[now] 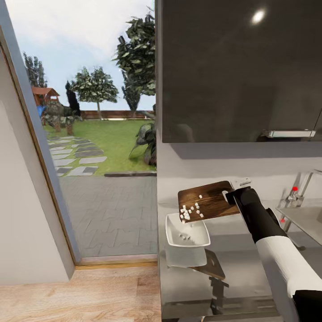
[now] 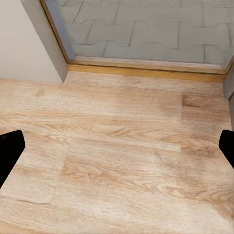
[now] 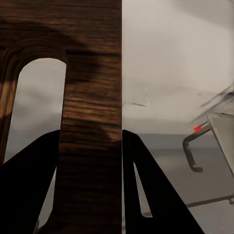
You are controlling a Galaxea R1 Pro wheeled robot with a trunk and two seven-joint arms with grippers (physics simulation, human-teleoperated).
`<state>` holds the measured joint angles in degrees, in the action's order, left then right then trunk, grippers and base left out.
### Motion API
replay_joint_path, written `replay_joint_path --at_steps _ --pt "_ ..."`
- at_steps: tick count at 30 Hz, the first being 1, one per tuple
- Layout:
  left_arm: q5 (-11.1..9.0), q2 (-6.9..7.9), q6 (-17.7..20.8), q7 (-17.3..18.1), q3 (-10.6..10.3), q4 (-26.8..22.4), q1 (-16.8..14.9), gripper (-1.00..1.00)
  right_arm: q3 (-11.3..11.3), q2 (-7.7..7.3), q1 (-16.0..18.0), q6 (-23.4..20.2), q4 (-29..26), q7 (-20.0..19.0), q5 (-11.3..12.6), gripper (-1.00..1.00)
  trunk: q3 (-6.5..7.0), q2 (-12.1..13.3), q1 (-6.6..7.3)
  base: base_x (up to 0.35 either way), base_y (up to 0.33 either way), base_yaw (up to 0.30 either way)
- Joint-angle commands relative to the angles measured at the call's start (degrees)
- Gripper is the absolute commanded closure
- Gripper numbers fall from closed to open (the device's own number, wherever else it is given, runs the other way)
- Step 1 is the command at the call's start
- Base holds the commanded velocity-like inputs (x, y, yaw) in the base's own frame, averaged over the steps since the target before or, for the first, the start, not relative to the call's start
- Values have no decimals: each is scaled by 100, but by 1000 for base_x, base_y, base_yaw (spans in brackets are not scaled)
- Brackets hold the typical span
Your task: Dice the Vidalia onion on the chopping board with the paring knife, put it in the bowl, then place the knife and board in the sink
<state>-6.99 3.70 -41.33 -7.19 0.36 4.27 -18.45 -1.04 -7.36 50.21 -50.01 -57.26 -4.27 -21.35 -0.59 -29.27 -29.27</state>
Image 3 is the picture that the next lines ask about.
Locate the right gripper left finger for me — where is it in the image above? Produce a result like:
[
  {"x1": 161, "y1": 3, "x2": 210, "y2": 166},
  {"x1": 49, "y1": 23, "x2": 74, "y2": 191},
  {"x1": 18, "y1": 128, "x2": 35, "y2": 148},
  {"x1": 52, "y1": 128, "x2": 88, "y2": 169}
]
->
[{"x1": 0, "y1": 130, "x2": 60, "y2": 234}]

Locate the cutting board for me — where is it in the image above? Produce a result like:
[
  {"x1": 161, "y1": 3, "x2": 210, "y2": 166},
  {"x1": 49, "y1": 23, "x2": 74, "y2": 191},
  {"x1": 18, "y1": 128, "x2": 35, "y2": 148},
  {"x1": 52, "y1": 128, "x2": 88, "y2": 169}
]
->
[{"x1": 0, "y1": 0, "x2": 122, "y2": 234}]

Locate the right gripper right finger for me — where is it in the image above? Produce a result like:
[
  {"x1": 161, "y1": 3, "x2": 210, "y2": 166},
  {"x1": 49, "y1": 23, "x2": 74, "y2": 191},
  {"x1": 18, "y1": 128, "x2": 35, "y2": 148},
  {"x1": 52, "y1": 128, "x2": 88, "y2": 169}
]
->
[{"x1": 122, "y1": 130, "x2": 204, "y2": 234}]

